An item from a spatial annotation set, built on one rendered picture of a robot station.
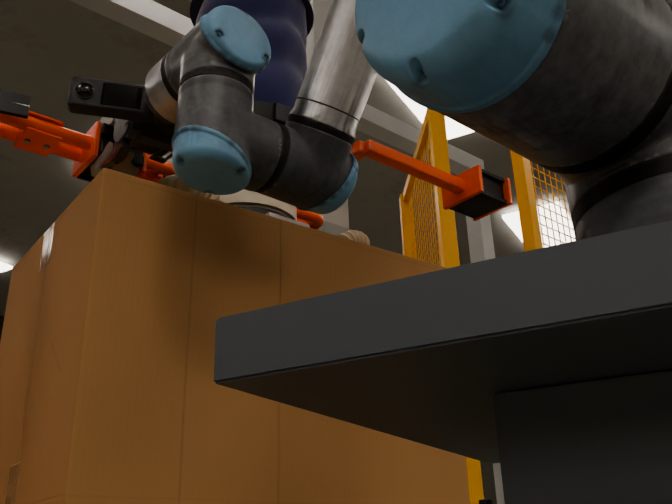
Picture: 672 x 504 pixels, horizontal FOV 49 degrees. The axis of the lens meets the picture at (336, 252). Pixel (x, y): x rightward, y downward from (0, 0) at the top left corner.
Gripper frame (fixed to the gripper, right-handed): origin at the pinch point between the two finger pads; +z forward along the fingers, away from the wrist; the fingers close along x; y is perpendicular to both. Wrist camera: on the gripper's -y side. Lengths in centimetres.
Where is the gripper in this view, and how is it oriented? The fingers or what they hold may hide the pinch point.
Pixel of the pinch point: (94, 151)
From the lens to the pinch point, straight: 119.4
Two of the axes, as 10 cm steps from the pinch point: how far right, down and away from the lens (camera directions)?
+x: -0.3, -9.2, 3.9
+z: -6.6, 3.1, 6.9
